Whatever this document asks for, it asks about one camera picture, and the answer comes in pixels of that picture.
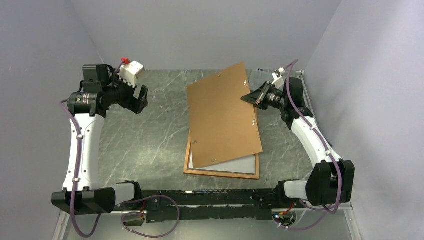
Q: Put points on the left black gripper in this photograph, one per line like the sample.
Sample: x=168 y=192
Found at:
x=135 y=105

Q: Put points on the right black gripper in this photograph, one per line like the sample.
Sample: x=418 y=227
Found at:
x=258 y=96

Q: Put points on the brown backing board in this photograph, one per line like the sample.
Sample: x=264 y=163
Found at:
x=222 y=126

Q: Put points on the wooden picture frame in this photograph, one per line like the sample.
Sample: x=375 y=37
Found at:
x=187 y=171

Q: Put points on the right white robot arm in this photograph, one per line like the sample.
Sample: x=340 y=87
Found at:
x=330 y=182

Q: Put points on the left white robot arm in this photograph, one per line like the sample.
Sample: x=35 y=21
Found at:
x=102 y=87

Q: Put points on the clear plastic organizer box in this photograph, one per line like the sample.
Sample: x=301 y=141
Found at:
x=258 y=76

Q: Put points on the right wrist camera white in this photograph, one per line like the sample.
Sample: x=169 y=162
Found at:
x=278 y=78

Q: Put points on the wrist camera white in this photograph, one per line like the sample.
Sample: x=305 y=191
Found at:
x=278 y=78
x=130 y=71

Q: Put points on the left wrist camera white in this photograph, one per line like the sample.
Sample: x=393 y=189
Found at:
x=130 y=71

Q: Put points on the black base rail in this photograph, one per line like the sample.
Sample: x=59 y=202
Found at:
x=166 y=205

